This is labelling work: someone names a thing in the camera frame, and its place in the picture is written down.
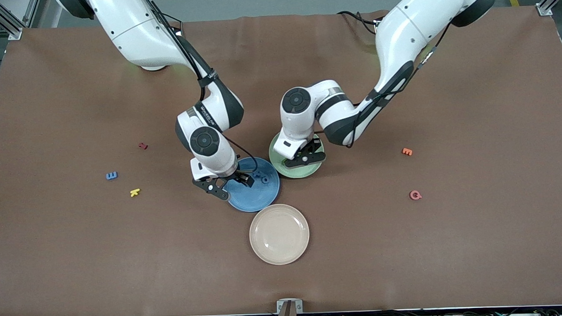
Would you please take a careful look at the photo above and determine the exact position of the blue plate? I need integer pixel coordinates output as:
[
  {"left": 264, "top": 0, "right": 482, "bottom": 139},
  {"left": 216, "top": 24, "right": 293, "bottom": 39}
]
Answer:
[{"left": 225, "top": 156, "right": 281, "bottom": 213}]

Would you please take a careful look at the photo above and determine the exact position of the green plate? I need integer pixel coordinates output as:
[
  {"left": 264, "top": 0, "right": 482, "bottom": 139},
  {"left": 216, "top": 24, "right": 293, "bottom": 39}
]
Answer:
[{"left": 268, "top": 131, "right": 327, "bottom": 180}]

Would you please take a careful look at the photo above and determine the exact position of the beige plate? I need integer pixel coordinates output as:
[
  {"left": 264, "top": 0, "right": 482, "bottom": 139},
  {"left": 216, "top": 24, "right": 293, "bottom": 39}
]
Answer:
[{"left": 248, "top": 202, "right": 311, "bottom": 266}]

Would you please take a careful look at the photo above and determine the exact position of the brown table cover mat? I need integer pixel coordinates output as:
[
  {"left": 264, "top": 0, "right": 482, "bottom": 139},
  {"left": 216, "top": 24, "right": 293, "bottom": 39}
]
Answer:
[{"left": 0, "top": 3, "right": 562, "bottom": 316}]

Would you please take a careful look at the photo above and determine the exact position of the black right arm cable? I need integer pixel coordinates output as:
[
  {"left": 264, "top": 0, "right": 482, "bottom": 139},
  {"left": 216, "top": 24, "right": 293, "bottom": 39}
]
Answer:
[{"left": 138, "top": 0, "right": 260, "bottom": 177}]

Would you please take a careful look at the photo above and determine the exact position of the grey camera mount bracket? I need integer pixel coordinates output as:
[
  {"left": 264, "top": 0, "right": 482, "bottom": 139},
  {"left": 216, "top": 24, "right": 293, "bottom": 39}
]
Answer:
[{"left": 274, "top": 299, "right": 304, "bottom": 316}]

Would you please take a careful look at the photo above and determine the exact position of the black base cable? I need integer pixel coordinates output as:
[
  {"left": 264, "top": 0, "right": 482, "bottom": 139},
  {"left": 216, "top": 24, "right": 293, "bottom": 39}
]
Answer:
[{"left": 337, "top": 9, "right": 381, "bottom": 35}]

